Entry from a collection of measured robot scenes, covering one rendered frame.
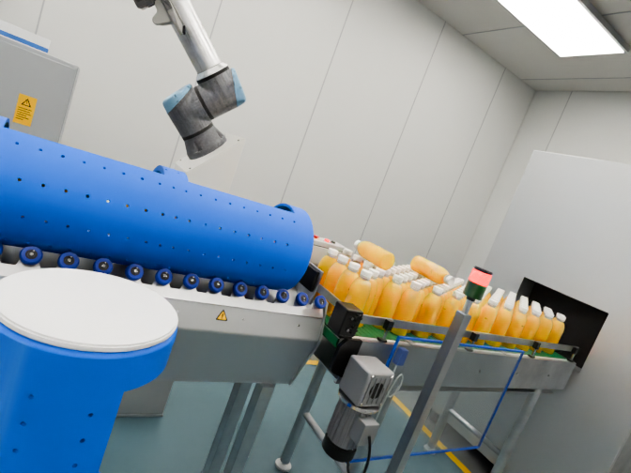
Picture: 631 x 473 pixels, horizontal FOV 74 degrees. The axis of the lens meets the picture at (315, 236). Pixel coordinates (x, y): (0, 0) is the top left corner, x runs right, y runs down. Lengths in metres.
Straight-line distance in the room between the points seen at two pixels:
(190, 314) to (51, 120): 1.64
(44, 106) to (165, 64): 1.53
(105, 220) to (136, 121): 2.85
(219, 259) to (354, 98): 3.60
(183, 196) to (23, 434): 0.63
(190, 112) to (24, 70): 1.00
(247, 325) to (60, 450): 0.68
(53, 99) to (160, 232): 1.61
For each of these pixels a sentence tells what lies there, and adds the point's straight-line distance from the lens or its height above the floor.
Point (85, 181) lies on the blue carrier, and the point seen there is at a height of 1.16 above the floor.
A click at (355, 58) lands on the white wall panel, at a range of 4.59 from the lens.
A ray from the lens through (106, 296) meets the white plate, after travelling 0.81.
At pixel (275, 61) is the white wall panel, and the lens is 4.19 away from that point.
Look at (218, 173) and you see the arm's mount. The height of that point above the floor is 1.22.
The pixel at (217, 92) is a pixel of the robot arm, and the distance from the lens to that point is 1.87.
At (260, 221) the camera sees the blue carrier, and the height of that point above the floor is 1.18.
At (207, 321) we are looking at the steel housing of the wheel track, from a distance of 1.24.
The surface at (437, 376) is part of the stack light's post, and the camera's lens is 1.52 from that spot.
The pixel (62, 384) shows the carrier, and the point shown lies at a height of 0.98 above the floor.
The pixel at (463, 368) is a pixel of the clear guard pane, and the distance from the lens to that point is 1.82.
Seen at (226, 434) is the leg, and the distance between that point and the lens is 1.77.
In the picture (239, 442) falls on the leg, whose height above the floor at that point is 0.40.
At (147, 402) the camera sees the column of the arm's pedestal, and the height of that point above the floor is 0.08.
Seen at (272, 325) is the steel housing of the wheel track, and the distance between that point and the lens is 1.34.
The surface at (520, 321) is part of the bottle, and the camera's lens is 2.23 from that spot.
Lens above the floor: 1.36
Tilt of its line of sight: 8 degrees down
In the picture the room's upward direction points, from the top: 21 degrees clockwise
